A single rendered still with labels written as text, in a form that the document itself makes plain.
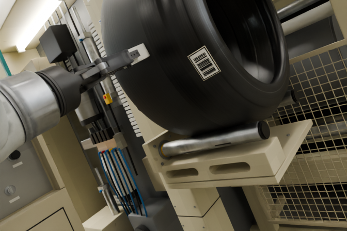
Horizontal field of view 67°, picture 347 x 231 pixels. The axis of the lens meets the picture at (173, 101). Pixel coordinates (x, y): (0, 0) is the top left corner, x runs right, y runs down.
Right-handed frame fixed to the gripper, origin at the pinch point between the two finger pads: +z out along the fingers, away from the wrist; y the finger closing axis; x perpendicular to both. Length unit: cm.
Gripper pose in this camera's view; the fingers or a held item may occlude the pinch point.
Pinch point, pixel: (134, 55)
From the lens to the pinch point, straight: 54.3
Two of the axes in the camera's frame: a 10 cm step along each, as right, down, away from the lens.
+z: 5.4, -4.3, 7.2
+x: 4.7, 8.7, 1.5
